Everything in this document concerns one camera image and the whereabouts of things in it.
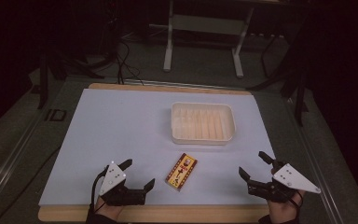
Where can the black stand legs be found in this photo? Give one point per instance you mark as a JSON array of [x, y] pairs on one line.
[[43, 81]]

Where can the red and yellow snack box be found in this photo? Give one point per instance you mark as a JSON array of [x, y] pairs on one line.
[[181, 171]]

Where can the person's right hand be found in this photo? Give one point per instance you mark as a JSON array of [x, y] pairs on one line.
[[284, 211]]

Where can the person's left hand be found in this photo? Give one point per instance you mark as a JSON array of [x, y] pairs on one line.
[[107, 211]]

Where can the white metal table frame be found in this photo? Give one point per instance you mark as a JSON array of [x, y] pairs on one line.
[[167, 56]]

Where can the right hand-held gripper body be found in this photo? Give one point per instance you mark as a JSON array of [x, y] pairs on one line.
[[289, 179]]

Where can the pale blue table mat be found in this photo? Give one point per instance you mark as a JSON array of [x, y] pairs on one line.
[[121, 133]]

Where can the metal floor rail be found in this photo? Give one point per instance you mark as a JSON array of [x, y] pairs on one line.
[[12, 153], [313, 161]]

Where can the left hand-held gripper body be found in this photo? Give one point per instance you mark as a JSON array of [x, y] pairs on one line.
[[121, 194]]

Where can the black tripod stand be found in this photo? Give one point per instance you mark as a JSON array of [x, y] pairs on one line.
[[300, 96]]

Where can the white plastic tray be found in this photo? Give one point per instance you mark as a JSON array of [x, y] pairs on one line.
[[202, 123]]

